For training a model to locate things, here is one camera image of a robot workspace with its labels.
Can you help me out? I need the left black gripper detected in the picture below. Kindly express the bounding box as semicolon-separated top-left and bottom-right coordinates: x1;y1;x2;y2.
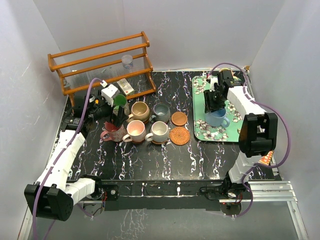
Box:
88;90;129;127

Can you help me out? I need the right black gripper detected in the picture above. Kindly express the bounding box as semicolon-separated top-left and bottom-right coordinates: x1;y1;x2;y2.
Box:
204;88;226;113

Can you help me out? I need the pink halloween mug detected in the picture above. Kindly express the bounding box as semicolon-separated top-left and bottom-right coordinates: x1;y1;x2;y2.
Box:
100;121;127;142

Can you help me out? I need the green inside mug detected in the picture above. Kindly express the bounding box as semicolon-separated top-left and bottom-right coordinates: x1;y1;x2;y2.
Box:
113;94;130;116

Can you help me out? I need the blue mug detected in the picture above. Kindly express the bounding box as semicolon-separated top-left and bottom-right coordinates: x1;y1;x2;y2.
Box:
204;108;230;128

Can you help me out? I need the pale pink mug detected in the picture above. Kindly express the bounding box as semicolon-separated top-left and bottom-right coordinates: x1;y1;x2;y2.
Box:
122;120;147;143

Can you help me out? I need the brown stoneware mug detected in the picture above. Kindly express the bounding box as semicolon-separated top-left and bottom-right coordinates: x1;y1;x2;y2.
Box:
126;101;151;124

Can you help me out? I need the green floral tray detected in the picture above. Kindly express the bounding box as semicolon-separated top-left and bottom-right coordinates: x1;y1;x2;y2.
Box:
191;76;243;143

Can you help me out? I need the light wood coaster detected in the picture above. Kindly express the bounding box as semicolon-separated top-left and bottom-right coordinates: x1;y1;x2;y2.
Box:
171;111;188;127

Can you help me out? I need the white cream mug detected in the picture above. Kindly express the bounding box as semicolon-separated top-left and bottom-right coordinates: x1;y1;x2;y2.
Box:
144;121;170;143

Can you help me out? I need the grey mug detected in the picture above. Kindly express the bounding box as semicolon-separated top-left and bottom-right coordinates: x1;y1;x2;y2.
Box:
149;102;171;124

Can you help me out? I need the woven rattan coaster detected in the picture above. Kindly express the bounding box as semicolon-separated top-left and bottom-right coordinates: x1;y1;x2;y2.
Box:
169;126;190;146
151;140;168;145

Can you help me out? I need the orange wooden shelf rack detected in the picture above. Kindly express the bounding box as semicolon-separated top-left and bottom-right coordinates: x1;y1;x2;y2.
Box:
47;31;156;106

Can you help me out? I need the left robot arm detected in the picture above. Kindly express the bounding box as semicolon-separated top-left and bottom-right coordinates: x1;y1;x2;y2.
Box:
24;94;128;221

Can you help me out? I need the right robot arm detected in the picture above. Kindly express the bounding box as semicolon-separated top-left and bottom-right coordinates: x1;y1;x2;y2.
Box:
203;69;278;199

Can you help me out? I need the clear plastic cup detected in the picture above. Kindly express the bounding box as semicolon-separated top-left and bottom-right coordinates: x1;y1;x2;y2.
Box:
121;54;134;69

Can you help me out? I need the white green small box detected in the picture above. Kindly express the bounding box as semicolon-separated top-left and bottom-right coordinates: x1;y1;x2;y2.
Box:
117;78;135;96

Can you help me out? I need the colourful card box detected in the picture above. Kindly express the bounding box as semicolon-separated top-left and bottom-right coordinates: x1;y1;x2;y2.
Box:
259;150;274;166

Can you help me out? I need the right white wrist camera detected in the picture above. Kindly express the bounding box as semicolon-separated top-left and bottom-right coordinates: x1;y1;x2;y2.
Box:
206;75;218;92

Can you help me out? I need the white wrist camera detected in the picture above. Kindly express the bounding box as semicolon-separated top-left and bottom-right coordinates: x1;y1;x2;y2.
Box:
100;80;120;107
206;75;218;92

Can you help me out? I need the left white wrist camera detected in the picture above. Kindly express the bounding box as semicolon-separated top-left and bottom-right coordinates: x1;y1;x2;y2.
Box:
100;80;120;107

